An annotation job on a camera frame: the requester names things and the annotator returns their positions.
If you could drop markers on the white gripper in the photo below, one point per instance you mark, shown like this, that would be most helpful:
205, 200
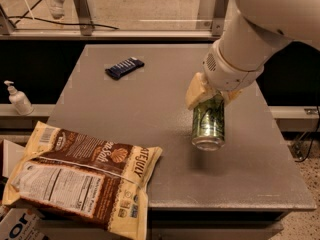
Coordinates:
230, 74

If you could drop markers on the green soda can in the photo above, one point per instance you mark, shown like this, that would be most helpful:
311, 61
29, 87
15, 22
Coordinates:
208, 129

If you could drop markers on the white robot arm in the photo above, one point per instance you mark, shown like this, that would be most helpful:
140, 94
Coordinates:
254, 32

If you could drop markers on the dark blue snack bar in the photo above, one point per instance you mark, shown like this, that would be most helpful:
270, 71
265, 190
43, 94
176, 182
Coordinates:
124, 67

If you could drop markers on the brown yellow chip bag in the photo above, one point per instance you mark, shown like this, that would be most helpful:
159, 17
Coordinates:
96, 181

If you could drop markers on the white pump bottle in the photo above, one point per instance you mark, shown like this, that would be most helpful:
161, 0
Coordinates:
18, 99

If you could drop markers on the white cardboard box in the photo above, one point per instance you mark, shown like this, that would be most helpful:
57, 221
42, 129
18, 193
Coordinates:
20, 224

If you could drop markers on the right metal bracket post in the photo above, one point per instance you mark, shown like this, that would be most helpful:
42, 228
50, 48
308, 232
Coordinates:
219, 13

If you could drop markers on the metal bracket post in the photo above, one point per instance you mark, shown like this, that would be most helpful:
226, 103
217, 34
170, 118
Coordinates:
84, 17
219, 13

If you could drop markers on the left metal bracket post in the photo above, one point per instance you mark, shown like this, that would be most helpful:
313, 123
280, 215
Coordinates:
84, 17

